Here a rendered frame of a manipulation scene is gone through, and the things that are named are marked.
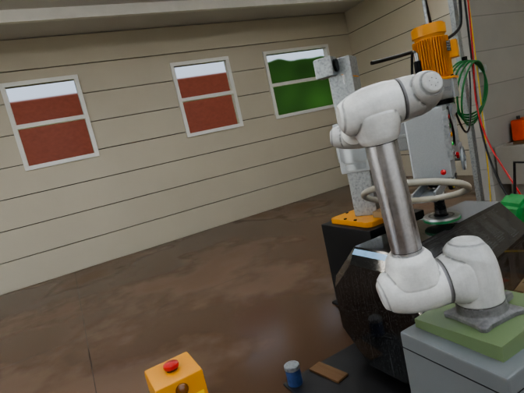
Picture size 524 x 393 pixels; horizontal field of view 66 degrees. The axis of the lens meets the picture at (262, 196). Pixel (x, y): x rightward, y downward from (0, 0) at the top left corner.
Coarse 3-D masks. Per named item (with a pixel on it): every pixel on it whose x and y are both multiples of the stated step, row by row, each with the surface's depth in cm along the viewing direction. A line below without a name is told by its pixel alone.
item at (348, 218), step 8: (336, 216) 351; (344, 216) 345; (352, 216) 338; (360, 216) 332; (368, 216) 327; (344, 224) 332; (352, 224) 322; (360, 224) 314; (368, 224) 308; (376, 224) 309
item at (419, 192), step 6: (456, 174) 259; (420, 186) 231; (426, 186) 244; (438, 186) 219; (444, 186) 235; (414, 192) 218; (420, 192) 229; (426, 192) 234; (432, 192) 230; (438, 192) 214
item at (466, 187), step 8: (408, 184) 170; (416, 184) 169; (424, 184) 168; (432, 184) 168; (440, 184) 168; (448, 184) 168; (456, 184) 169; (464, 184) 172; (368, 192) 185; (456, 192) 194; (464, 192) 186; (368, 200) 204; (376, 200) 208; (416, 200) 211; (424, 200) 209; (432, 200) 207
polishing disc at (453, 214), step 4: (432, 212) 261; (448, 212) 253; (452, 212) 251; (456, 212) 249; (424, 216) 256; (428, 216) 254; (432, 216) 252; (448, 216) 245; (452, 216) 243; (456, 216) 241; (424, 220) 251; (428, 220) 247; (432, 220) 244; (436, 220) 243; (440, 220) 241; (444, 220) 240; (448, 220) 240
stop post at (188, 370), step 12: (168, 360) 106; (180, 360) 104; (192, 360) 103; (144, 372) 103; (156, 372) 101; (168, 372) 100; (180, 372) 99; (192, 372) 98; (156, 384) 96; (168, 384) 95; (192, 384) 97; (204, 384) 99
